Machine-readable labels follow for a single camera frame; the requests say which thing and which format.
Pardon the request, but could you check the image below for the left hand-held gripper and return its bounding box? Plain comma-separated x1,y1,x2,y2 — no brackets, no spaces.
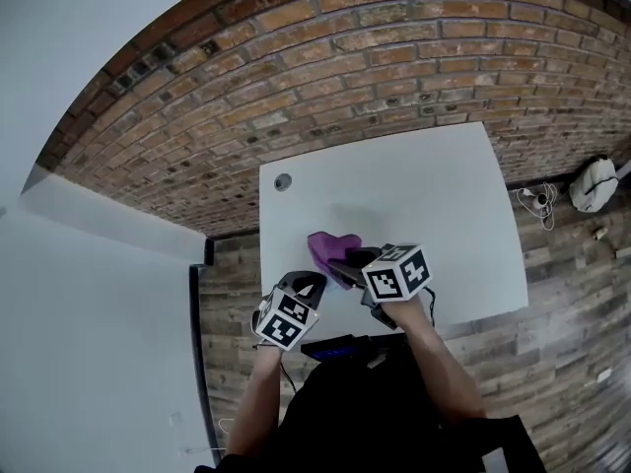
253,271,326,352

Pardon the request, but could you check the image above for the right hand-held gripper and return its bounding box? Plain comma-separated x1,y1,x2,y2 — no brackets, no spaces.
330,242,434,332

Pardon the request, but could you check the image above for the purple cleaning cloth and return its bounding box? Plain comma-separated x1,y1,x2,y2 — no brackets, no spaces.
307,232,366,293

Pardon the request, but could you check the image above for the person's left forearm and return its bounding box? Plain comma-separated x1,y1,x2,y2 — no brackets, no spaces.
224,345,285,462

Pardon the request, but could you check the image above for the person's right forearm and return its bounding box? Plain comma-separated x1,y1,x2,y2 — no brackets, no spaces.
384,298,487,426

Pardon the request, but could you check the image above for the black chest device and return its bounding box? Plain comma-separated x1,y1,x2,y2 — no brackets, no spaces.
300,333,395,363

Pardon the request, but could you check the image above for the person's black shirt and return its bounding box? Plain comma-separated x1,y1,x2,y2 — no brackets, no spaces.
194,335,546,473

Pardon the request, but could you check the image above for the white backpack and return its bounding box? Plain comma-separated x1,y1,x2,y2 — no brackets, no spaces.
569,155,618,214

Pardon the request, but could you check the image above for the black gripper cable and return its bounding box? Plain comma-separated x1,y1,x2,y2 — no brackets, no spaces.
423,287,438,327
278,362,298,393

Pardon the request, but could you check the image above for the white charger cable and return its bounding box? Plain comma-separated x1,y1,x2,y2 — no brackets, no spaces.
194,417,233,455

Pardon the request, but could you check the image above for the white coiled floor cable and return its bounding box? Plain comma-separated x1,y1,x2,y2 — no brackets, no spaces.
516,182,558,231

